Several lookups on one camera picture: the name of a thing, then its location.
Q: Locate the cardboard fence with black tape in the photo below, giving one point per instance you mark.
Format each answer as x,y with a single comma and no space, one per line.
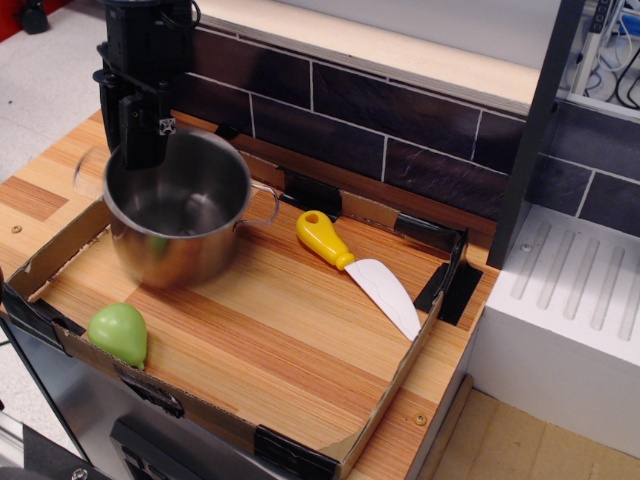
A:
279,365

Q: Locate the black object on floor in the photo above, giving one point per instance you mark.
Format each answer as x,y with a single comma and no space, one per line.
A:
33,18

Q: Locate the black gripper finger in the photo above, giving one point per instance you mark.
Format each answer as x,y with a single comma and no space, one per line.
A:
145,126
110,115

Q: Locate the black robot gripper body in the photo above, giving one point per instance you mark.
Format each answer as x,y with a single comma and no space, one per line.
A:
149,44

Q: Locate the white grooved sink drainboard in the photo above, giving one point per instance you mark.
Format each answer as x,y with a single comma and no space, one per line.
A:
574,279

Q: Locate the dark grey vertical post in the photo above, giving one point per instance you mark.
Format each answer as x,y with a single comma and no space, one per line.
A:
540,113

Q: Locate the yellow handled toy knife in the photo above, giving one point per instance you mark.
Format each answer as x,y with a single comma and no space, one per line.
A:
316,231

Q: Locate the stainless steel pot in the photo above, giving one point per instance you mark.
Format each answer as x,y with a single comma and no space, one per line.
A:
174,224

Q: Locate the green toy pear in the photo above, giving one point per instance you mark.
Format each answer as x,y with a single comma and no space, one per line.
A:
120,330

